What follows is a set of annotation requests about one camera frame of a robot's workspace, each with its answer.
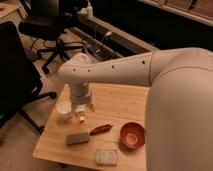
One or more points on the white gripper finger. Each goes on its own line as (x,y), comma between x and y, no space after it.
(80,112)
(66,116)

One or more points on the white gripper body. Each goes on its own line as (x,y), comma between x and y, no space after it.
(81,97)

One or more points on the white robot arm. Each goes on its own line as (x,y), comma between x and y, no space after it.
(179,106)

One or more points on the white paper cup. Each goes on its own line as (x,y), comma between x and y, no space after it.
(63,107)

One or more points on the grey sponge block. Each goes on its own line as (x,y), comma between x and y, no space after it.
(77,138)

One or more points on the small wooden table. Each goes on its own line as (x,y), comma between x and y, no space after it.
(114,105)

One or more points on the black office chair left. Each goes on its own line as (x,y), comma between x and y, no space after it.
(20,82)

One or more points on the black office chair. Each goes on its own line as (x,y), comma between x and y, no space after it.
(20,82)
(47,20)

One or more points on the red bowl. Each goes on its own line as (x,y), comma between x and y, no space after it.
(132,135)

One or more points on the white desk lamp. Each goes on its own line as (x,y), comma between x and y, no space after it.
(105,37)

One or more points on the black office chair back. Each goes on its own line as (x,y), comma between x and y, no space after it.
(47,20)

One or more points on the white spray bottle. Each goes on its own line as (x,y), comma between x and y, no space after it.
(89,9)

